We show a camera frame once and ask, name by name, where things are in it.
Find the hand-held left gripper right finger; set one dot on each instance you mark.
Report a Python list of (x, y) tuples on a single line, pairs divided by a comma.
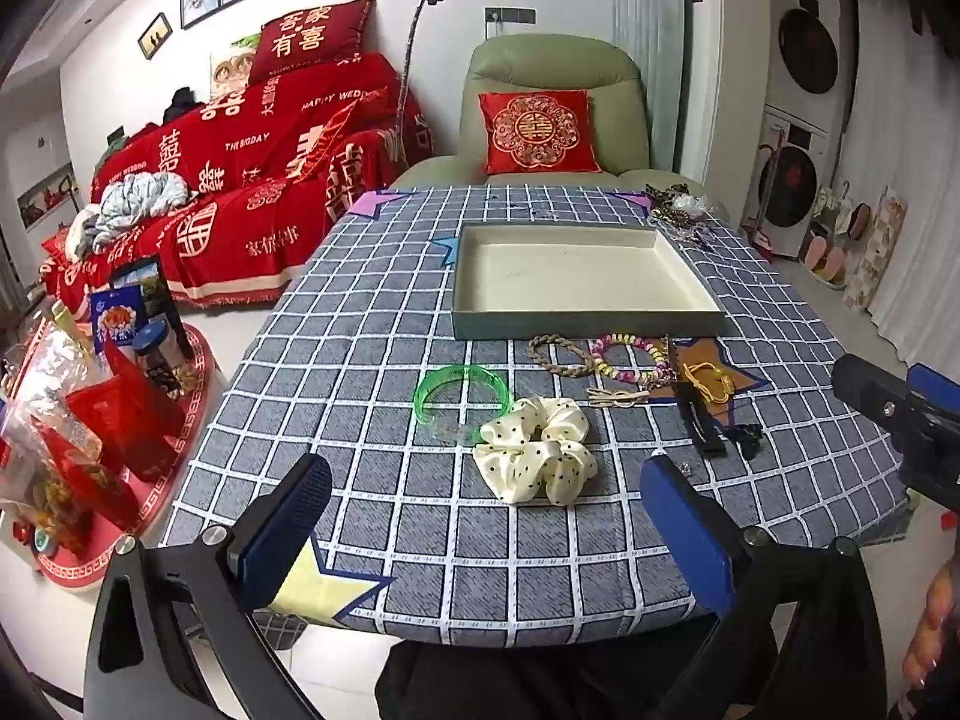
[(686, 532)]

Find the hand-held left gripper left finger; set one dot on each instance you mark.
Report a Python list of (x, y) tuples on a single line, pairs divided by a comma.
[(289, 532)]

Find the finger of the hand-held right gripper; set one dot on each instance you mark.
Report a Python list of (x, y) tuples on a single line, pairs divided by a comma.
[(928, 384), (862, 386)]

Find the black hair clip yellow knot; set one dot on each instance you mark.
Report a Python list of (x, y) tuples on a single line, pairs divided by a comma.
[(701, 412)]

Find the cream polka dot scrunchie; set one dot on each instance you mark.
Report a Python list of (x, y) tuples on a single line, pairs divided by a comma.
[(525, 450)]

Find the green translucent bangle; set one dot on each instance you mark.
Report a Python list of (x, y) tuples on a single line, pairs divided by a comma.
[(450, 372)]

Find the shallow grey cardboard tray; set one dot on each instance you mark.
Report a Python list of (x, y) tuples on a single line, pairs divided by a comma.
[(570, 270)]

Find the pile of assorted jewelry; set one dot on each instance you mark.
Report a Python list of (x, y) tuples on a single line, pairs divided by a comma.
[(675, 217)]

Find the person's right hand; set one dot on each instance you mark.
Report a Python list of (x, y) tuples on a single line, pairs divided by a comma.
[(937, 637)]

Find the small black hair clip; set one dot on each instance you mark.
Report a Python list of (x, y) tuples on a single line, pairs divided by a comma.
[(748, 435)]

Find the red round side table items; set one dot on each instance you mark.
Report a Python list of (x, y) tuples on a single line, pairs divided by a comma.
[(165, 495)]

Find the blue checked tablecloth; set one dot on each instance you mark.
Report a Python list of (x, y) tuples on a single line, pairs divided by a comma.
[(420, 540)]

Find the slipper rack with slippers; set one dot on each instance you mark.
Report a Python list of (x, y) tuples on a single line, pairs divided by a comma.
[(832, 255)]

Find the floral patterned board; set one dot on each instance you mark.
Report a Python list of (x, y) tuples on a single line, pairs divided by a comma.
[(877, 247)]

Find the white curtain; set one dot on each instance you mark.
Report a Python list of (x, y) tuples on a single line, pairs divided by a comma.
[(922, 240)]

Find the beige ribbon bow clip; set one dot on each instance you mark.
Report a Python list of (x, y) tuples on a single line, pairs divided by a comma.
[(611, 395)]

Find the red broom with dustpan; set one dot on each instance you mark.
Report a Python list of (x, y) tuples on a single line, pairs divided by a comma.
[(761, 236)]

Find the red gift bag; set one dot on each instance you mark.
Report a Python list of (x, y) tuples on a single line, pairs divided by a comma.
[(124, 412)]

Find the jar with blue lid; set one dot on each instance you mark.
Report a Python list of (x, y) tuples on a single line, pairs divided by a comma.
[(159, 360)]

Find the white washing machine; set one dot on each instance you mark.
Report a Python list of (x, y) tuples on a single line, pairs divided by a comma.
[(795, 180)]

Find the blue printed box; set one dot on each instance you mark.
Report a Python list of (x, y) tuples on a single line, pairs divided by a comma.
[(124, 311)]

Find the white tumble dryer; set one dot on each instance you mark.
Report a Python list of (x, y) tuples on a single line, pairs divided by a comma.
[(806, 45)]

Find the pile of grey white clothes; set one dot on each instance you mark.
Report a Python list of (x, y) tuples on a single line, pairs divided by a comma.
[(135, 199)]

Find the red printed sofa blanket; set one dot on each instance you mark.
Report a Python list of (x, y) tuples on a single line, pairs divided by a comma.
[(247, 165)]

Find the red embroidered cushion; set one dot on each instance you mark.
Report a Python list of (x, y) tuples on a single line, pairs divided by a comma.
[(536, 131)]

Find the black cloth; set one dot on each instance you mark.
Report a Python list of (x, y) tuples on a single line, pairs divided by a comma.
[(180, 103)]

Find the green armchair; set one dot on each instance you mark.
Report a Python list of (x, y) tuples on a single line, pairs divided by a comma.
[(555, 64)]

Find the cartoon print cushion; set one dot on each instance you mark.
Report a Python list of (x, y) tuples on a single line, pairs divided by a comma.
[(232, 64)]

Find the black gooseneck stand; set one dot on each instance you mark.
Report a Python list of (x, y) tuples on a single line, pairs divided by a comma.
[(411, 67)]

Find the red pillow with gold characters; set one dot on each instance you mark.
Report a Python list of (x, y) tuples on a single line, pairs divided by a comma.
[(307, 37)]

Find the wall socket strip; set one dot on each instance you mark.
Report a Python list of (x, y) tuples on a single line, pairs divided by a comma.
[(510, 15)]

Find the small black photo frame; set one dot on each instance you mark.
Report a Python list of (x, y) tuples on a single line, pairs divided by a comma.
[(155, 35)]

